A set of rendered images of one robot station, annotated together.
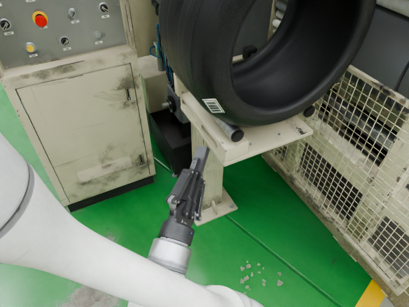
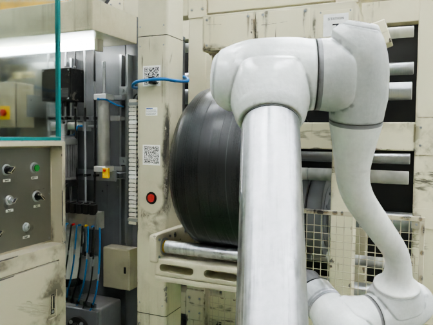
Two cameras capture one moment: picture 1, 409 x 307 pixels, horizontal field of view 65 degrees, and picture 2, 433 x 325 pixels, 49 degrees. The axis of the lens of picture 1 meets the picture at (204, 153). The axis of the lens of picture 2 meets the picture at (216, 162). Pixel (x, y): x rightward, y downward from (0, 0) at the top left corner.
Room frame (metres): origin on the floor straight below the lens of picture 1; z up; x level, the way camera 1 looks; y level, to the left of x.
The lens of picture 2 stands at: (-0.36, 0.99, 1.29)
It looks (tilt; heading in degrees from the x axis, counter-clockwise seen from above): 3 degrees down; 320
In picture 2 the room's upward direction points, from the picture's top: 1 degrees clockwise
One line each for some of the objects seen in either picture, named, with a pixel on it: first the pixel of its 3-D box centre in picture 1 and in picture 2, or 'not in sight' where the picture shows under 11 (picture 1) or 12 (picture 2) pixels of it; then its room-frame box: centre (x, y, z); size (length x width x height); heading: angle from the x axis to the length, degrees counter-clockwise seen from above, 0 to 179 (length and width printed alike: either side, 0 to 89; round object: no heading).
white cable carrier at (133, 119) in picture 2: not in sight; (136, 162); (1.24, 0.05, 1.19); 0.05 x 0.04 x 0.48; 117
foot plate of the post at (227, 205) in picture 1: (207, 198); not in sight; (1.18, -0.02, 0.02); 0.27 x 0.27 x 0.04; 27
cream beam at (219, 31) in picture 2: not in sight; (282, 33); (0.98, -0.47, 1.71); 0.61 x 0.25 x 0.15; 27
